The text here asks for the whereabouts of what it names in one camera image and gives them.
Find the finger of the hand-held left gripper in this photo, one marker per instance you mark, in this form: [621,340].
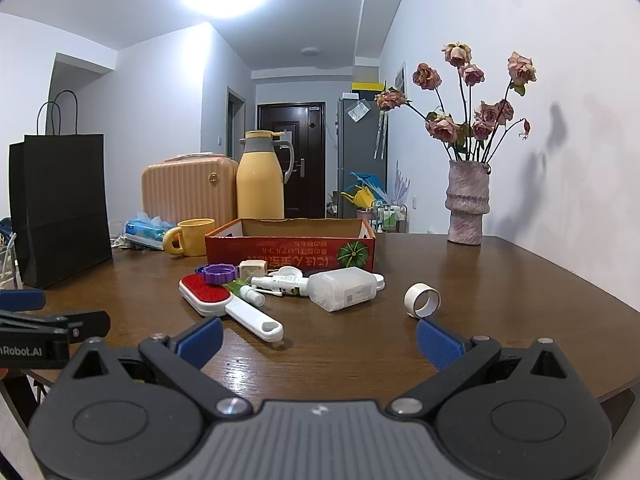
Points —
[85,325]
[22,301]

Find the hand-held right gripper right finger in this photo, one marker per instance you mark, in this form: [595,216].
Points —
[440,347]

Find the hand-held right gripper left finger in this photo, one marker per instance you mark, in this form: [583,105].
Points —
[200,342]

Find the green spray bottle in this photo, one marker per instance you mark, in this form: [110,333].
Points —
[245,294]

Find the white round lid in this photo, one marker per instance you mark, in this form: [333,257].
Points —
[380,282]

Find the wooden cube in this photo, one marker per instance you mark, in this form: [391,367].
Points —
[251,268]

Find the white tube bottle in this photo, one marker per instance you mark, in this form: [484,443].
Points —
[285,286]

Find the translucent plastic container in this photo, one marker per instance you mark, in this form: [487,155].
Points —
[345,287]

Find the red cardboard box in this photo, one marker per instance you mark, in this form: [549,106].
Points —
[300,255]

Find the purple lid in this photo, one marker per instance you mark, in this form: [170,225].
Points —
[220,275]

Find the black paper bag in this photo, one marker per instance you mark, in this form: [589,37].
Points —
[60,210]

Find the yellow mug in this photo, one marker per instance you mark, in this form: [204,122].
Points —
[195,237]

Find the blue wet wipes pack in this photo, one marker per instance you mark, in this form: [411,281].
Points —
[145,230]

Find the pink ceramic vase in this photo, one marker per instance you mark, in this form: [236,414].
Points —
[467,200]

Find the pink bucket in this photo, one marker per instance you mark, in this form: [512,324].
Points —
[364,215]

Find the orange ribbed suitcase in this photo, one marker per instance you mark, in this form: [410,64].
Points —
[185,190]

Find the yellow thermos jug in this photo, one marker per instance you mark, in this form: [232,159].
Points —
[260,185]

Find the yellow watering can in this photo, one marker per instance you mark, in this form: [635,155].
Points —
[362,197]

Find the blue folding rack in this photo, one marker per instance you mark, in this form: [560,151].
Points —
[365,178]

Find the dark entrance door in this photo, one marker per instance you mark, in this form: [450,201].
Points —
[310,160]

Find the grey refrigerator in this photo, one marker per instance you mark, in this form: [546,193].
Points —
[355,150]

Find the dried rose bouquet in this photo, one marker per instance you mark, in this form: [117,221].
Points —
[445,127]

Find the hanging white umbrella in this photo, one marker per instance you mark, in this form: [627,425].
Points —
[381,135]

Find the paper on refrigerator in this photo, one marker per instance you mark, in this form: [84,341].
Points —
[358,111]

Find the yellow box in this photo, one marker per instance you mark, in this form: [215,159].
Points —
[367,85]

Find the round ceiling lamp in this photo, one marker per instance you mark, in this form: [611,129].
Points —
[311,50]

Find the purple wall decoration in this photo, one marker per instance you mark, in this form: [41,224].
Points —
[401,185]

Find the wall picture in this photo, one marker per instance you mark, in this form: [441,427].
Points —
[400,80]

